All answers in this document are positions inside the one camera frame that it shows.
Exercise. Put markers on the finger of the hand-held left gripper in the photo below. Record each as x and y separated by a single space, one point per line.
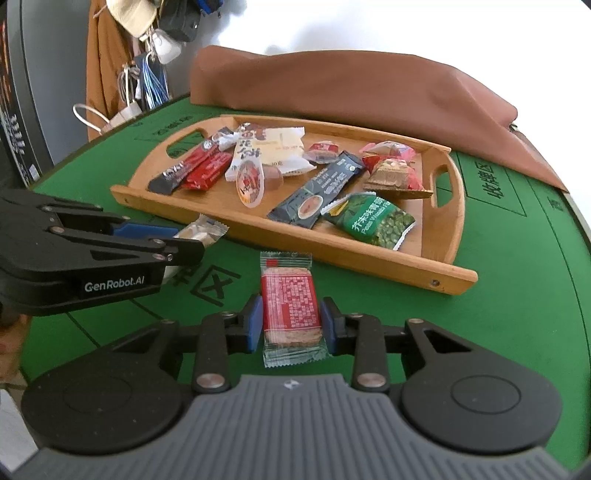
182 251
143 230

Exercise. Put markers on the beige hat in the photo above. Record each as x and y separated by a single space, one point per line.
134 16

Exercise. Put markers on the pink cake packet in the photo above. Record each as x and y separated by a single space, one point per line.
388 150

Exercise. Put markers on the red coffee stick dark end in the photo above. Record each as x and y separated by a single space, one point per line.
175 173

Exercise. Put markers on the white flower cake packet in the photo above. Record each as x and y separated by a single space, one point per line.
281 143

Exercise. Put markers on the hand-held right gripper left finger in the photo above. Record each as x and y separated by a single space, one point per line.
255 323

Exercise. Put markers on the dark blue bag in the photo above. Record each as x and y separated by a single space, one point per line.
180 21

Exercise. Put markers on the wooden tray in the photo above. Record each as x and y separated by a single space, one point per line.
295 240

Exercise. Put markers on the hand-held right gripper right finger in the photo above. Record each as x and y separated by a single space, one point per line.
330 325

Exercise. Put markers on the black printed board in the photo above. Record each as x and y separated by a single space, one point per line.
18 115

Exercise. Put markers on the brown cloth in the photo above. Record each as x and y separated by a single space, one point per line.
369 92

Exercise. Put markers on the large jelly cup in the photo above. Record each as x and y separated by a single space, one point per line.
249 184

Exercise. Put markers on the brown red snack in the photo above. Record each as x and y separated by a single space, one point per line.
392 177

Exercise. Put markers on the green pea packet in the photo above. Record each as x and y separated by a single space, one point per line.
374 221

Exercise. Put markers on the clear beige snack packet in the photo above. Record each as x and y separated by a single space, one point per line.
203 230

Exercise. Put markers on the red label cracker packet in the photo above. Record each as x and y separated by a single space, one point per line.
288 304

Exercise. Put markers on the white pouch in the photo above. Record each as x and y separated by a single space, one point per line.
166 48

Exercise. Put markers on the orange hanging cloth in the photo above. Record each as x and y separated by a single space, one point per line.
106 69

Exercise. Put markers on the dark coffee stick packet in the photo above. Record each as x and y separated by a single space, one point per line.
318 194

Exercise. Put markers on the person's left hand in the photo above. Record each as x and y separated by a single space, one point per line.
11 350

